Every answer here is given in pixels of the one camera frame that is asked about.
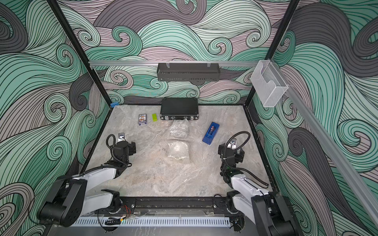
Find black hard case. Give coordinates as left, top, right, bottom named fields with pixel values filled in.
left=159, top=97, right=199, bottom=121

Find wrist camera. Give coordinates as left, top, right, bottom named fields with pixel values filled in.
left=227, top=138, right=237, bottom=150
left=118, top=133, right=126, bottom=142

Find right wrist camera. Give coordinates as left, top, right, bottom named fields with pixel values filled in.
left=227, top=138, right=237, bottom=150

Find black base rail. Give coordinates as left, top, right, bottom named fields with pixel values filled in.
left=97, top=196, right=293, bottom=216

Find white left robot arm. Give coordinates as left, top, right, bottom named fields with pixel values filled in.
left=36, top=141, right=136, bottom=227

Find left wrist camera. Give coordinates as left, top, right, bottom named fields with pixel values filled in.
left=118, top=133, right=126, bottom=142

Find clear bubble wrap sheet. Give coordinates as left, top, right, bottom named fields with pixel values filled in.
left=166, top=140, right=190, bottom=160
left=169, top=119, right=189, bottom=138

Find blue playing cards box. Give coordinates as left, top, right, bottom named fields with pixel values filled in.
left=138, top=114, right=147, bottom=125

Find white slotted cable duct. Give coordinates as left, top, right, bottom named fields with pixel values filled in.
left=72, top=216, right=231, bottom=228

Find clear acrylic wall holder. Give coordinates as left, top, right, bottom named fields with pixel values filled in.
left=251, top=60, right=288, bottom=108

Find blue tape dispenser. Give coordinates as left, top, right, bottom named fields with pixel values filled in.
left=202, top=122, right=220, bottom=145

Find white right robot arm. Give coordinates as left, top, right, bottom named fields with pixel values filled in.
left=218, top=144, right=300, bottom=236

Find black wall shelf tray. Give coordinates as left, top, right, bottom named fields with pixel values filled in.
left=157, top=63, right=221, bottom=82

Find green toy brick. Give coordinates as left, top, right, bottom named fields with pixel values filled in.
left=152, top=114, right=158, bottom=122

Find blue toy brick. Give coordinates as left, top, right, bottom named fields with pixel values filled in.
left=110, top=102, right=120, bottom=108

